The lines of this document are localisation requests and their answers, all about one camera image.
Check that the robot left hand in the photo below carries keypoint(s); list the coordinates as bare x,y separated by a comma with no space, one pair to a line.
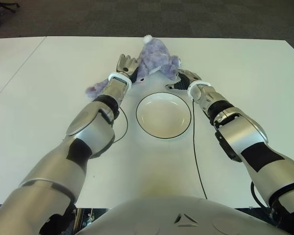
126,66

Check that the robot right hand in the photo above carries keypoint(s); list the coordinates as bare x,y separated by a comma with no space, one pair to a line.
186,78

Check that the purple plush doll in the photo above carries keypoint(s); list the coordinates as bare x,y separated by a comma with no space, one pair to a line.
154,56

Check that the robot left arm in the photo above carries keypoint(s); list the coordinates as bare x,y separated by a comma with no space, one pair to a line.
88,127

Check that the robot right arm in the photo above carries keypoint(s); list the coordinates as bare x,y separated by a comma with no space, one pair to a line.
240,137

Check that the white plate black rim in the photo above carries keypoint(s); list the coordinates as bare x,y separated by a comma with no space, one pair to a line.
161,115

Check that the black office chair base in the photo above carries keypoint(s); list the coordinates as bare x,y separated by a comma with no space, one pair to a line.
8,7

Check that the silver robot torso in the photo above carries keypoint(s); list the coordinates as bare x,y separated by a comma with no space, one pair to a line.
161,215

